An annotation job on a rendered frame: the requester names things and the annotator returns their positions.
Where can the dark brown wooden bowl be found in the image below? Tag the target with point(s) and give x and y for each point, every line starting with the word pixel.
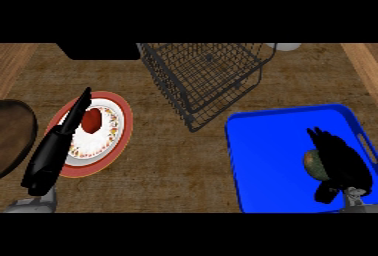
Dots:
pixel 13 136

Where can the white floral plate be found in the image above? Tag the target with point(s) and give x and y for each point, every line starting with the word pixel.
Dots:
pixel 105 136

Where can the pale grey round object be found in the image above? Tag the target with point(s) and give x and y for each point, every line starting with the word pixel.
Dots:
pixel 285 46

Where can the red round placemat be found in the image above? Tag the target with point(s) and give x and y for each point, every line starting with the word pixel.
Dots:
pixel 122 126

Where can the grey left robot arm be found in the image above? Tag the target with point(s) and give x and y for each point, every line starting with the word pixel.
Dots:
pixel 32 203

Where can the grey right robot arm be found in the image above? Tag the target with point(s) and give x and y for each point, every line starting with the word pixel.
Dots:
pixel 357 201

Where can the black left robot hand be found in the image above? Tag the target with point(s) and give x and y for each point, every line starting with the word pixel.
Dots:
pixel 50 155

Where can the blue plastic tray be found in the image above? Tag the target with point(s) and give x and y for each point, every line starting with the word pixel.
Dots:
pixel 274 160

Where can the black appliance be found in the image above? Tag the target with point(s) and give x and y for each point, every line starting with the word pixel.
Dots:
pixel 100 50

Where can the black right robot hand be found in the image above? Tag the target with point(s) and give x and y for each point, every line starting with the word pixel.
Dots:
pixel 344 160

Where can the green squash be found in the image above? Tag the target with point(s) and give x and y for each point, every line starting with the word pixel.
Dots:
pixel 314 165

